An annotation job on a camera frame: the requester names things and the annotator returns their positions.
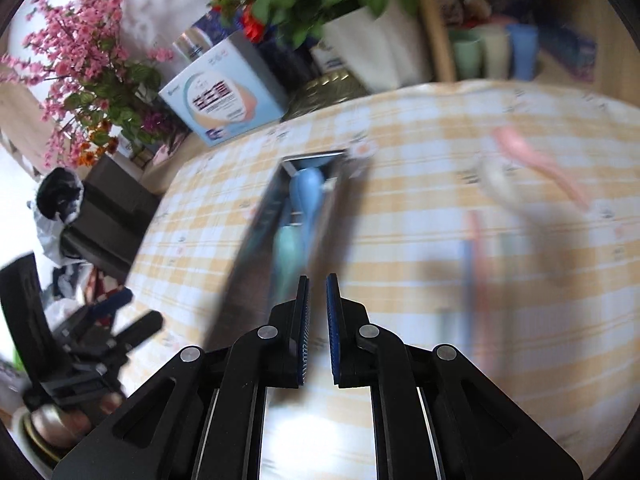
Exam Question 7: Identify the beige cup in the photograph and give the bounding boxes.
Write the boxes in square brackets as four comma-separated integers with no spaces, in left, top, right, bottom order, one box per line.
[475,25,513,81]

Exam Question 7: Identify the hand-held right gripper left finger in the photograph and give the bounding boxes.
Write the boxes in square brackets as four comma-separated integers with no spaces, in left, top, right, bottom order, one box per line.
[52,275,311,480]

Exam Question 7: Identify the purple box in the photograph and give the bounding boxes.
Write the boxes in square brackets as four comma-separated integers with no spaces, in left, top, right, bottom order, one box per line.
[537,25,598,83]

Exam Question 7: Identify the small white box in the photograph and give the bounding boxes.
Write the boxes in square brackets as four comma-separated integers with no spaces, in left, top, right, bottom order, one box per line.
[310,42,351,78]

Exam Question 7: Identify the red rose plant white pot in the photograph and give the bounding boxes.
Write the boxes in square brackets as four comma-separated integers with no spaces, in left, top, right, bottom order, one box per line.
[210,0,431,93]

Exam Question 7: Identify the perforated steel utensil tray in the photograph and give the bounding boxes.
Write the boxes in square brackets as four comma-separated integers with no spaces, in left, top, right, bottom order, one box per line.
[205,149,373,356]

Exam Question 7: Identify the grey white jacket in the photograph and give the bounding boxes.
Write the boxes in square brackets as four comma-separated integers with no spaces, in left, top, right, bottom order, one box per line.
[27,167,86,266]

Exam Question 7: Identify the blue spoon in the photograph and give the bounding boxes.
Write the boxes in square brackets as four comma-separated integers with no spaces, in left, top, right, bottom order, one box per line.
[290,169,326,271]

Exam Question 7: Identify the gold plastic tray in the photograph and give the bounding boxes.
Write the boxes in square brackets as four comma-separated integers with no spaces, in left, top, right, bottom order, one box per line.
[282,72,371,121]

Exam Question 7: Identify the dark blue printed box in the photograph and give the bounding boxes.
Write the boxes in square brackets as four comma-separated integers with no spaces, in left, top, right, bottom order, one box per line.
[440,0,531,26]

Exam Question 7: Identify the green spoon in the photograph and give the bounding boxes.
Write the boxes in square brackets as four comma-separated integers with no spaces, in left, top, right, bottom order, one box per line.
[272,225,306,301]

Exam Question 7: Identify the yellow plaid floral tablecloth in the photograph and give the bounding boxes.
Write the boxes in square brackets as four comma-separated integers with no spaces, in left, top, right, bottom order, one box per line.
[125,79,640,480]

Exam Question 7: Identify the blue cup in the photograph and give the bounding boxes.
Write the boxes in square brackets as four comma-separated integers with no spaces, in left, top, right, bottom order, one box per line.
[507,24,540,81]

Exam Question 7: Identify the light blue carton box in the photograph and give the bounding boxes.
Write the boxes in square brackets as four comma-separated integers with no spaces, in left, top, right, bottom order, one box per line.
[159,30,288,147]

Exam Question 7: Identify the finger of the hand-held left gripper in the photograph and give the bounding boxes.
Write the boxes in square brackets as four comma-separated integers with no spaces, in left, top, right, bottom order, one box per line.
[107,310,165,356]
[75,287,135,326]

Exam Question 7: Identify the pink chopstick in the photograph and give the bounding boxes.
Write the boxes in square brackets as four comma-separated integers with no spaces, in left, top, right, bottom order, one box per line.
[470,211,497,303]

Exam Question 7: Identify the white spoon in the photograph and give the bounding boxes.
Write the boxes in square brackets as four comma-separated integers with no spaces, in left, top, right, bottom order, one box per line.
[475,157,551,266]

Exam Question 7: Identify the silver metal cup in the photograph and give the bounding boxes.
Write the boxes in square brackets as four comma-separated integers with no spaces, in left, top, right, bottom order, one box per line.
[172,29,211,66]

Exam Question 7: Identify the pink spoon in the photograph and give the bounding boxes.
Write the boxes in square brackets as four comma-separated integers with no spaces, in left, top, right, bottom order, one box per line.
[492,127,591,211]

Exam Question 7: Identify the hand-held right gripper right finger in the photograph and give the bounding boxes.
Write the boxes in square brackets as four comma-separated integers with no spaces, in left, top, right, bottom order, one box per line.
[326,273,583,480]

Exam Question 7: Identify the pink blossom bouquet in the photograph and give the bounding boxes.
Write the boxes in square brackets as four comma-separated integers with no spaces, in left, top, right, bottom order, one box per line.
[0,0,173,171]

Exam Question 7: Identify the wooden shelf unit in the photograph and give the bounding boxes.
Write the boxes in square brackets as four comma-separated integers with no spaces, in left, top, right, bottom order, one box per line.
[405,0,640,91]

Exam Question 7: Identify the green cup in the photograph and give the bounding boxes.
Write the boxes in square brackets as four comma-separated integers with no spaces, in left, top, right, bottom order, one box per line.
[447,29,486,82]

